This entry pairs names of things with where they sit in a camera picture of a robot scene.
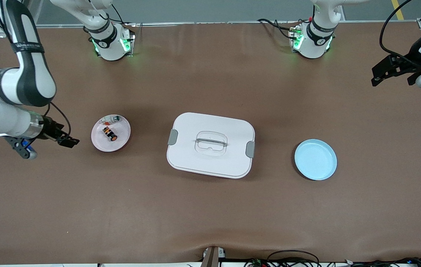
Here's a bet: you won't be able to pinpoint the white lidded plastic box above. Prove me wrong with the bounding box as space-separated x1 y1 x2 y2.
166 112 256 179

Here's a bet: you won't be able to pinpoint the pink round plate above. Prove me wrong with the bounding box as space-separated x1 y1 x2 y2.
91 114 132 153

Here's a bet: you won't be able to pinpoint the light blue round plate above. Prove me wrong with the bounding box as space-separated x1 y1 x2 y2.
294 139 338 181

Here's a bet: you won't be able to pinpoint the brown table cover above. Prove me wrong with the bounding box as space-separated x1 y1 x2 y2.
0 22 421 265

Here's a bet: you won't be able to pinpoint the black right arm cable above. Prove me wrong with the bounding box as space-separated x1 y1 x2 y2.
46 101 72 137

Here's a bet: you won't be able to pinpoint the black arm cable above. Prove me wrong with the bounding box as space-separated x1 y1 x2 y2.
46 101 72 137
379 0 421 67

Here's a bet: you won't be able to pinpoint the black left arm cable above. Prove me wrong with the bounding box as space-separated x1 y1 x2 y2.
379 0 421 67

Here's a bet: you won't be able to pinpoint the black arm base cables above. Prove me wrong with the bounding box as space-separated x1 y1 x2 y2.
257 18 301 39

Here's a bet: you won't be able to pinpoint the clear box lid handle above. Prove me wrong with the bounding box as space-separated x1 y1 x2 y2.
195 138 228 148

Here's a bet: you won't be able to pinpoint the brown camera mount post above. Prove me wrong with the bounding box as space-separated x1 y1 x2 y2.
201 246 226 267

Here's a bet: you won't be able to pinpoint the black cable bundle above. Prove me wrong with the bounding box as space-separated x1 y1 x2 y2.
344 257 421 267

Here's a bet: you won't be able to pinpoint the black looped cable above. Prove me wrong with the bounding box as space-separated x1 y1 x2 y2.
266 250 321 267

